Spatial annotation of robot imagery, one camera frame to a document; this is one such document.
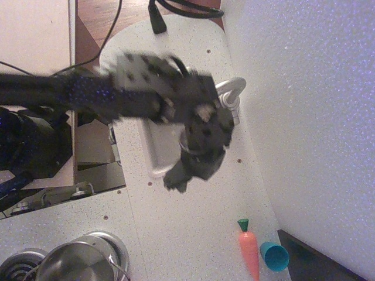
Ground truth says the silver curved faucet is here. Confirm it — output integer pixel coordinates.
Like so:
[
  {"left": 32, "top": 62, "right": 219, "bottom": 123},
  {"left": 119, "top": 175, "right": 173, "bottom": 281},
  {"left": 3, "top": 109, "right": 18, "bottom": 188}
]
[{"left": 216, "top": 77, "right": 247, "bottom": 125}]

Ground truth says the grey toy sink basin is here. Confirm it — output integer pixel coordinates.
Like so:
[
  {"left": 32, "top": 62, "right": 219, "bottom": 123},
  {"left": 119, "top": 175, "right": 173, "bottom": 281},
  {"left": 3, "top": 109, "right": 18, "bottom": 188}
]
[{"left": 138, "top": 119, "right": 183, "bottom": 178}]

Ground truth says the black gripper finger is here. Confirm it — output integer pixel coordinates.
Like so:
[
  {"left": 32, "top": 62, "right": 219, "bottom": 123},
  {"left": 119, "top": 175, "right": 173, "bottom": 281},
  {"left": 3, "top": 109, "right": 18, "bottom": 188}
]
[
  {"left": 175, "top": 181, "right": 189, "bottom": 194},
  {"left": 163, "top": 177, "right": 178, "bottom": 191}
]

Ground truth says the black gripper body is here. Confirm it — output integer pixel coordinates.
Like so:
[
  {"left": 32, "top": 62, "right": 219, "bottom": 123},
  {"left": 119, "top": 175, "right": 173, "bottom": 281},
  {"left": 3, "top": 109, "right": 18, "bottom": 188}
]
[{"left": 163, "top": 101, "right": 234, "bottom": 183}]

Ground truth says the silver stove burner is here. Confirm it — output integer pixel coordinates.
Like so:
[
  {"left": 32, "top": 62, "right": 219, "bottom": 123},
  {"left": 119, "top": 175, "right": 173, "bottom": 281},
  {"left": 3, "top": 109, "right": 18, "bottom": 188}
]
[
  {"left": 84, "top": 231, "right": 130, "bottom": 278},
  {"left": 1, "top": 248, "right": 47, "bottom": 280}
]

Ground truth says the stainless steel pot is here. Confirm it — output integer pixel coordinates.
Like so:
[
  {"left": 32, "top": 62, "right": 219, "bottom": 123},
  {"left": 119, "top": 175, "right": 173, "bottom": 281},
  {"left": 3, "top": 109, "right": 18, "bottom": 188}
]
[{"left": 36, "top": 235, "right": 131, "bottom": 280}]

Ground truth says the orange toy carrot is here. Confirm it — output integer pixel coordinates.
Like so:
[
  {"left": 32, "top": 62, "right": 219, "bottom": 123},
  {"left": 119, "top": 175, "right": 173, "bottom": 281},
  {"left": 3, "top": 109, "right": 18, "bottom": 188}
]
[{"left": 237, "top": 218, "right": 260, "bottom": 281}]

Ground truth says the teal plastic cup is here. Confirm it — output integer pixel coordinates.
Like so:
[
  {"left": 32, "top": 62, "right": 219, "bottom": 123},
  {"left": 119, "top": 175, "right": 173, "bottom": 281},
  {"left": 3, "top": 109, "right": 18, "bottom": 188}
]
[{"left": 260, "top": 242, "right": 289, "bottom": 272}]

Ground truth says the thin black cable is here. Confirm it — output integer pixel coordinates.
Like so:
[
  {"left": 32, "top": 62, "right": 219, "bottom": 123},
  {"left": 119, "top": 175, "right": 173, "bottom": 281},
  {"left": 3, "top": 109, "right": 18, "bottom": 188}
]
[{"left": 0, "top": 0, "right": 124, "bottom": 77}]

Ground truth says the silver stove burner left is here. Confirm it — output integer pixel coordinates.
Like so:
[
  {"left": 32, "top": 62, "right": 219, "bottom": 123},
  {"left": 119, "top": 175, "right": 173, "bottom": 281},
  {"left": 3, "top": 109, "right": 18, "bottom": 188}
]
[{"left": 1, "top": 248, "right": 47, "bottom": 280}]

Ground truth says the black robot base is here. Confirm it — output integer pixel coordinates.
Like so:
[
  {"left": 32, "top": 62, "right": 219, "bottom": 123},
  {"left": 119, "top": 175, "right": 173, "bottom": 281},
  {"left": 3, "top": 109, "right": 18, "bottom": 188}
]
[{"left": 1, "top": 107, "right": 73, "bottom": 212}]

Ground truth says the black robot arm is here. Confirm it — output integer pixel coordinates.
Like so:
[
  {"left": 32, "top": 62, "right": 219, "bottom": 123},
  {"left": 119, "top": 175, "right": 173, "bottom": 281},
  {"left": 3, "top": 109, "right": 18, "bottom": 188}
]
[{"left": 1, "top": 53, "right": 234, "bottom": 196}]

